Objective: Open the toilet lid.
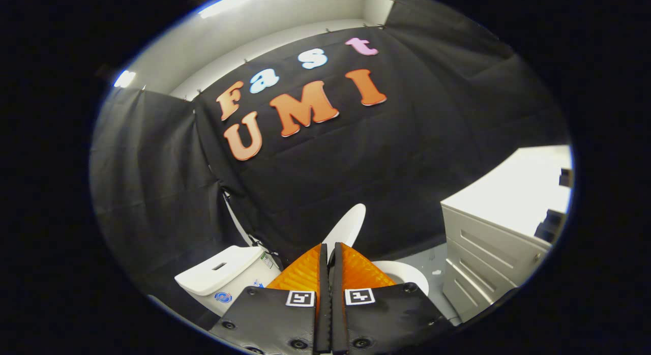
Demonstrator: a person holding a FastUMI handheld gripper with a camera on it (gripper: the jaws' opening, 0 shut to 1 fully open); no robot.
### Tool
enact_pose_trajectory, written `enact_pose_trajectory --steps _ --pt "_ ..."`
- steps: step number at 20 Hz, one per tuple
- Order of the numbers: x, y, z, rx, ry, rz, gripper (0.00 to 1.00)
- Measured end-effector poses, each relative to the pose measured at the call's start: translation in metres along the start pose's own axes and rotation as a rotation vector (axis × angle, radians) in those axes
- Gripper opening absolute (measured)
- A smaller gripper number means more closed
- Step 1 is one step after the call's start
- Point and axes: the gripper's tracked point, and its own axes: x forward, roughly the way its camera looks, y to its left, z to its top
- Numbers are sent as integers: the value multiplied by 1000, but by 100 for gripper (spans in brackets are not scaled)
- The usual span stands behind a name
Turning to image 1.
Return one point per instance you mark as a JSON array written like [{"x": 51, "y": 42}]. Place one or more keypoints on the small ceiling light strip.
[{"x": 124, "y": 79}]

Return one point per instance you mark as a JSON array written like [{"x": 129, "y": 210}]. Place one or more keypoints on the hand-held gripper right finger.
[{"x": 337, "y": 304}]

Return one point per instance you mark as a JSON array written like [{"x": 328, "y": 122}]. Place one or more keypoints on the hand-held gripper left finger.
[{"x": 322, "y": 304}]

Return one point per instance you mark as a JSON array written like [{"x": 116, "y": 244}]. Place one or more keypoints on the white drawer cabinet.
[{"x": 508, "y": 192}]

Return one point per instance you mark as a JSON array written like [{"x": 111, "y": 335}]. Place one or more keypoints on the white toilet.
[{"x": 224, "y": 273}]

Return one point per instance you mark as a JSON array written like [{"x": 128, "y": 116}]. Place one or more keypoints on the black backdrop cloth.
[{"x": 356, "y": 156}]

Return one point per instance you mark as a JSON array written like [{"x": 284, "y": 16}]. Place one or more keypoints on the small black holder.
[{"x": 552, "y": 225}]

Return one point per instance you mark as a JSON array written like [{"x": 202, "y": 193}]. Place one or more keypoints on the white toilet lid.
[{"x": 348, "y": 225}]

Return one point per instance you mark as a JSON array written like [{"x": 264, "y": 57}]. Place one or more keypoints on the small black block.
[{"x": 566, "y": 177}]

